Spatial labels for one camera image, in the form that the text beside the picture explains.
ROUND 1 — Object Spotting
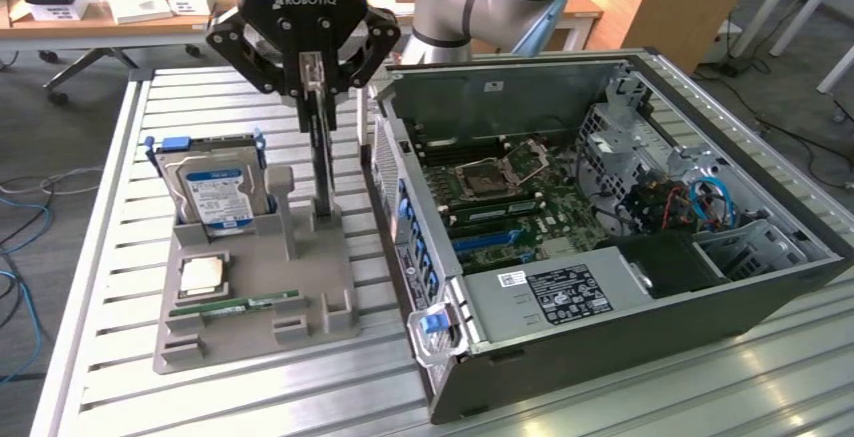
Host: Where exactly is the white box with label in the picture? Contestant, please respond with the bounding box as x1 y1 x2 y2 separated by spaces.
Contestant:
166 0 219 17

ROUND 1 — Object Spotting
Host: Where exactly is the wooden desk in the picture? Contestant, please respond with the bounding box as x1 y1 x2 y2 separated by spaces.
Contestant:
0 0 606 53

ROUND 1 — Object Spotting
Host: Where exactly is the open white cardboard box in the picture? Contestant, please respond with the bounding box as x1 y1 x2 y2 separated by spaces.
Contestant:
106 0 177 26

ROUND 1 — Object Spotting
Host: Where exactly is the black chair base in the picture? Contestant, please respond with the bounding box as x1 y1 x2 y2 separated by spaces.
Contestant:
36 45 206 106

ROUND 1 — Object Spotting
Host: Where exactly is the white box with black lid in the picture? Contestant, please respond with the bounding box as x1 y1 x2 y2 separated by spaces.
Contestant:
19 0 93 22

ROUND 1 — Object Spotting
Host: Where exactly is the hard disk with blue rails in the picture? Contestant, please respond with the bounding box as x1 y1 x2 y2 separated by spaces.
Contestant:
153 128 279 238

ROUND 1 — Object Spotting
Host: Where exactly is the CPU socket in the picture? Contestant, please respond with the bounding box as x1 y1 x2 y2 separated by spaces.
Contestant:
453 161 513 203

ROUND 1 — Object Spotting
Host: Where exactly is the silver socket cover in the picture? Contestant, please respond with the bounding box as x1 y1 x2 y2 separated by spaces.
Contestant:
505 138 557 182

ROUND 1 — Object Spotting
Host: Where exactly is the tall metal disk bay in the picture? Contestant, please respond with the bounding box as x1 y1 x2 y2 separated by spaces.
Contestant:
574 101 680 238

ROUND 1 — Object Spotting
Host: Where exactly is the blue expansion slot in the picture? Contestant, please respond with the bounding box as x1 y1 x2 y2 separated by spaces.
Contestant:
451 229 533 254

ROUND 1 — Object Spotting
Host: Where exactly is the silver CPU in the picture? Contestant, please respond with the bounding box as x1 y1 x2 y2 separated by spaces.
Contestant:
179 256 227 299

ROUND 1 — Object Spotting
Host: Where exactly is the wooden cabinet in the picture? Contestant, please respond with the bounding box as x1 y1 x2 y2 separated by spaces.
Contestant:
586 0 766 74

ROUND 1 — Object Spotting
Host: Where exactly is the grey parts rack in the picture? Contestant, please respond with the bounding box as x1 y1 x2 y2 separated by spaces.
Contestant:
151 164 366 377

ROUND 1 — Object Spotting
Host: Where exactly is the silver chipset heat sink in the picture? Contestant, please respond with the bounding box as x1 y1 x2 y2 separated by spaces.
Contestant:
541 239 582 259

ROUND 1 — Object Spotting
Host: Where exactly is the white floor box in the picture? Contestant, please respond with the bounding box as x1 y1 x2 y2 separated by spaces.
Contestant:
712 20 748 66

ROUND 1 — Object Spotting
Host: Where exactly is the grey power supply unit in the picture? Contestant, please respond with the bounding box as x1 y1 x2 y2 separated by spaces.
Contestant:
458 248 654 356

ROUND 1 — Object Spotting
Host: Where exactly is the blue case release latch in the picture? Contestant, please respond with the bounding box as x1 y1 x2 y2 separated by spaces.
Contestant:
422 310 450 337

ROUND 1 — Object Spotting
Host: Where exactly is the small metal disk bay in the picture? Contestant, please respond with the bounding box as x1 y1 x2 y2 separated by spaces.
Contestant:
692 217 810 283

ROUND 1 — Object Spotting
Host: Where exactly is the open black PC case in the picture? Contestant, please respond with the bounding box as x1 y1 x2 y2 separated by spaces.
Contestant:
357 46 844 426

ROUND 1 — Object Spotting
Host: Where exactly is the grey floor cable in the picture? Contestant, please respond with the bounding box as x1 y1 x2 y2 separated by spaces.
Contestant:
0 165 107 197

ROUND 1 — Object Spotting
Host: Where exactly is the red wire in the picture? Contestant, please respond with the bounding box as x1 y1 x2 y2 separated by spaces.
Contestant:
665 182 696 231

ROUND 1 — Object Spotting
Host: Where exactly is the blue wire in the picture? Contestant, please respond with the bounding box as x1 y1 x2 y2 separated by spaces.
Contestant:
689 178 741 232

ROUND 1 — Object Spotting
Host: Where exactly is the blue floor cable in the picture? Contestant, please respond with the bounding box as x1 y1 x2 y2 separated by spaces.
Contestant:
0 196 54 386

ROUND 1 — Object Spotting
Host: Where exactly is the white desk frame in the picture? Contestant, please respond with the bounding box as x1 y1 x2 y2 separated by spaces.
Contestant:
726 0 854 96

